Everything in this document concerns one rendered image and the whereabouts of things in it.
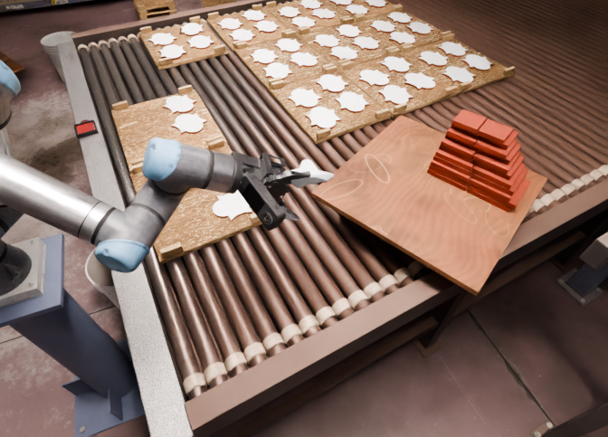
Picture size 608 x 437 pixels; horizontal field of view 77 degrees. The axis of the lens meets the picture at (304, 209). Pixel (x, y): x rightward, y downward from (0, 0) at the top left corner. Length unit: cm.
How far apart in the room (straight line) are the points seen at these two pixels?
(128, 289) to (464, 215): 93
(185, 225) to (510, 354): 164
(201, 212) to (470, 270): 78
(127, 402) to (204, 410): 113
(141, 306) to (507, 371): 165
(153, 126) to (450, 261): 118
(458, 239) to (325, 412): 109
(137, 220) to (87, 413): 144
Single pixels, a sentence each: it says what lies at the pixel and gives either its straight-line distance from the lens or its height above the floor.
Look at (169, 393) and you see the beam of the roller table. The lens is 99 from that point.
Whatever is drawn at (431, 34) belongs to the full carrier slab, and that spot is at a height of 94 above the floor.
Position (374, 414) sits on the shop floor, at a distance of 189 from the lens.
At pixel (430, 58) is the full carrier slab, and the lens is 204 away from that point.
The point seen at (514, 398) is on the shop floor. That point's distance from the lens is 210.
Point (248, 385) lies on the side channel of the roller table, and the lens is 92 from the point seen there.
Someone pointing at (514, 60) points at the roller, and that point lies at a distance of 225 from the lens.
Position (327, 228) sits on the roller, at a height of 92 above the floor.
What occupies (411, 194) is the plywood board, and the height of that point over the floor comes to 104.
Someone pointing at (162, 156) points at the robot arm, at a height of 140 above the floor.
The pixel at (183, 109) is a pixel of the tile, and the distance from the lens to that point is 166.
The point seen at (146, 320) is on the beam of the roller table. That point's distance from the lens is 108.
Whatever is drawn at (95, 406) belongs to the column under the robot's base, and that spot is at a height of 1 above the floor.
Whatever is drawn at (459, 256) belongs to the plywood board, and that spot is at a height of 104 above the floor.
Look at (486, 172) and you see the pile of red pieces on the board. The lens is 115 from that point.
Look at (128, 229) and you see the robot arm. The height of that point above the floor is 131.
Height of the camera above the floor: 182
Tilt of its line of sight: 48 degrees down
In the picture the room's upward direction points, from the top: straight up
